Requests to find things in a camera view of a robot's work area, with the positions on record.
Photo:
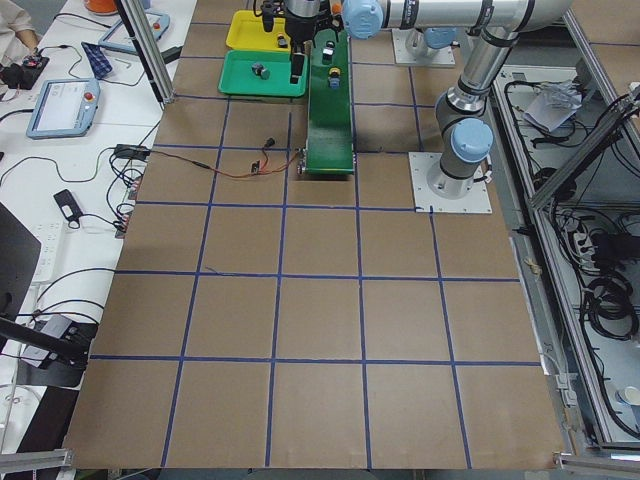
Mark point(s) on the black power adapter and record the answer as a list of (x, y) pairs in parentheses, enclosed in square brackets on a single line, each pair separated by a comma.
[(131, 152)]

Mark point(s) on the green conveyor belt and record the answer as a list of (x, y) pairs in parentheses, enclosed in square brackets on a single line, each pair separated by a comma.
[(329, 144)]

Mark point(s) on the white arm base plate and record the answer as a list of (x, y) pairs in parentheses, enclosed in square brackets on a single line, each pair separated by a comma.
[(435, 192), (430, 47)]

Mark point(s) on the blue plaid cloth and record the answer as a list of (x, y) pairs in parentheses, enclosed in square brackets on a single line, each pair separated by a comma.
[(98, 62)]

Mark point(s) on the yellow plastic tray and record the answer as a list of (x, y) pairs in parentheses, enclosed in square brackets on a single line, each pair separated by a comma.
[(246, 33)]

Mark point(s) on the green push button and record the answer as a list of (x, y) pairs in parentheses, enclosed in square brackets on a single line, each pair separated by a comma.
[(327, 55), (260, 71)]

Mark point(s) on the white power strip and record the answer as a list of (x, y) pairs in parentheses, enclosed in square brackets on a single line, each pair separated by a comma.
[(50, 235)]

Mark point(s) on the yellow push button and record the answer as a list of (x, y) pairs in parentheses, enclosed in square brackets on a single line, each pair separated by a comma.
[(334, 78), (282, 41)]

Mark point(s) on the aluminium frame post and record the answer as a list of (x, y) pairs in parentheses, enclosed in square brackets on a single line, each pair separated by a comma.
[(135, 20)]

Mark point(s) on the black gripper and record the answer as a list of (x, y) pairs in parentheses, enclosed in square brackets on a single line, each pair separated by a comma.
[(298, 28)]

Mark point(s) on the green plastic tray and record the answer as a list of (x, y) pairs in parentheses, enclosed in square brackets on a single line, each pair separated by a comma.
[(237, 77)]

